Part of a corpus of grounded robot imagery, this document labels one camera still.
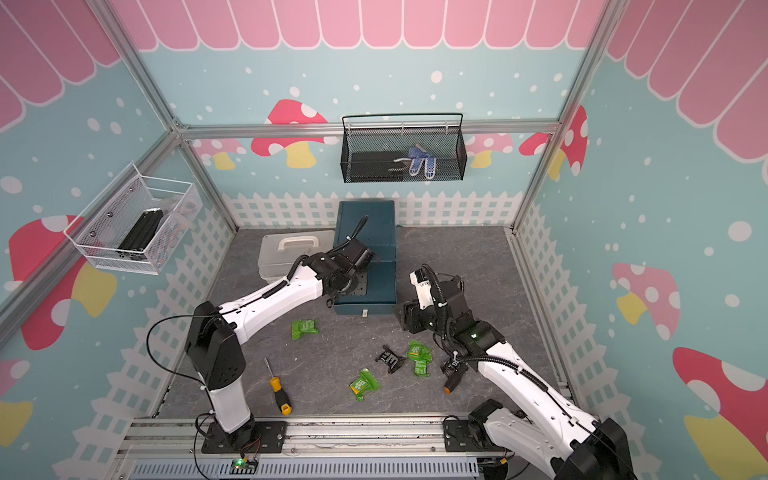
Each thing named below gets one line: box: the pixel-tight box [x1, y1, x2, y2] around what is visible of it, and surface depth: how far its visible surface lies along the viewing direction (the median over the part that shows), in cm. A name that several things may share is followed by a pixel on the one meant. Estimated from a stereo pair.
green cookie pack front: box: [350, 367, 381, 402], surface depth 83 cm
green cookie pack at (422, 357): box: [407, 339, 433, 377], surface depth 87 cm
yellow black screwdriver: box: [264, 357, 293, 416], surface depth 81 cm
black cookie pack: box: [375, 345, 405, 374], surface depth 87 cm
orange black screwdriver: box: [443, 370, 466, 394], surface depth 82 cm
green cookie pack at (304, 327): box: [291, 319, 320, 341], surface depth 94 cm
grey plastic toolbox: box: [258, 230, 336, 283], surface depth 101 cm
